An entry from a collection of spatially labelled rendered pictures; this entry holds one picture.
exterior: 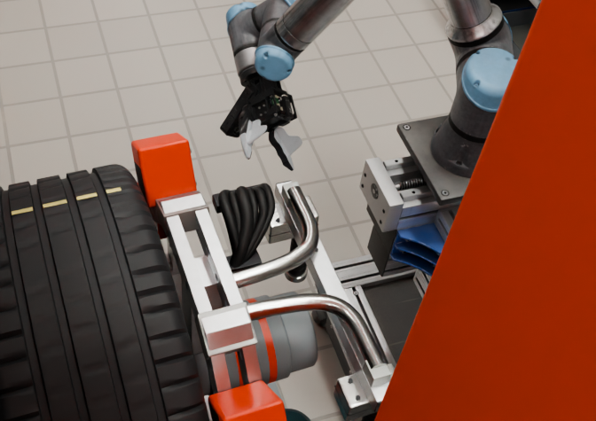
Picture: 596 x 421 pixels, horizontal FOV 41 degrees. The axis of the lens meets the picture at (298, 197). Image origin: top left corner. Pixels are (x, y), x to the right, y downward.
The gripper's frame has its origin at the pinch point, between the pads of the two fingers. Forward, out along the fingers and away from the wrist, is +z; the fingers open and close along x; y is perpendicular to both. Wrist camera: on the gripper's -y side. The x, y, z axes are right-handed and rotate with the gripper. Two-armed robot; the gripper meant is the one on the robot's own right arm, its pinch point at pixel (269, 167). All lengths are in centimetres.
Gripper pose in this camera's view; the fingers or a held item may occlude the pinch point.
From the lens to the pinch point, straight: 158.9
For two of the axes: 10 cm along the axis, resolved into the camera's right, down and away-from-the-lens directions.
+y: 8.0, -3.4, -4.9
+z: 2.2, 9.3, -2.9
